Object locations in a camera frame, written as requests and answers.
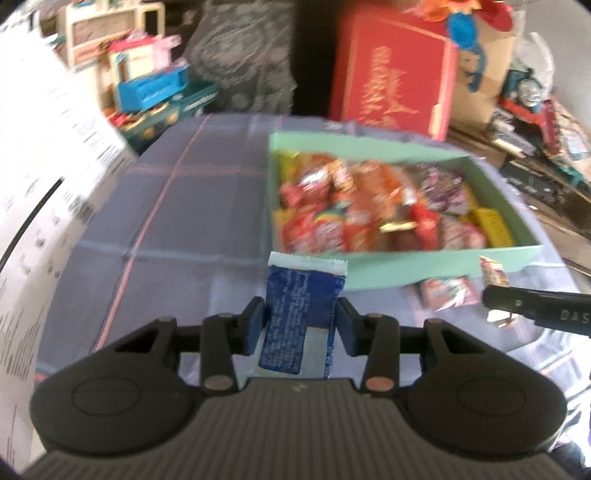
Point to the blue toy sink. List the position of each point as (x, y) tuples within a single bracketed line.
[(152, 90)]

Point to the white printed instruction sheet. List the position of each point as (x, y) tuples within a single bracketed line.
[(46, 161)]

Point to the large orange snack packet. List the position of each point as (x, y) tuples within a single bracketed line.
[(378, 184)]

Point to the brown cardboard box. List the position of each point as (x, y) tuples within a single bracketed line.
[(489, 87)]

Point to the grey patterned cushion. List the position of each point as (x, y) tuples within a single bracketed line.
[(240, 60)]

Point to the small red yellow packet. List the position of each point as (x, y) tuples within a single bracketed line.
[(494, 270)]

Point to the pink toy piece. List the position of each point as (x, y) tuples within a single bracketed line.
[(138, 55)]

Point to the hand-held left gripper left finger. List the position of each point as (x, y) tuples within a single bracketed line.
[(254, 325)]

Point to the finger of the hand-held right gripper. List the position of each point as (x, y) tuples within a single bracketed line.
[(508, 301)]

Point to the blue round toy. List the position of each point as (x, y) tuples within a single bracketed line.
[(461, 28)]

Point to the red gift box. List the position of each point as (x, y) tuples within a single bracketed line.
[(392, 69)]

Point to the mint green cardboard box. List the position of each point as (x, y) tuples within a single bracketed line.
[(415, 265)]

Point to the teal toy box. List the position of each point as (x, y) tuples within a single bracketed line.
[(189, 104)]

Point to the yellow green snack packet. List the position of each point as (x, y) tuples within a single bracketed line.
[(288, 167)]

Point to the blue white snack packet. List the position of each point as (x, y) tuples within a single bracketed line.
[(295, 314)]

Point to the pink meat snack packet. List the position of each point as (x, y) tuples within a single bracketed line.
[(445, 291)]

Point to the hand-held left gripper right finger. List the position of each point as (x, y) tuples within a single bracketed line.
[(347, 325)]

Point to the black electronic device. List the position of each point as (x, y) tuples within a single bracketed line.
[(531, 182)]

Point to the blue toy train engine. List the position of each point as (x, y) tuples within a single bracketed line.
[(526, 92)]

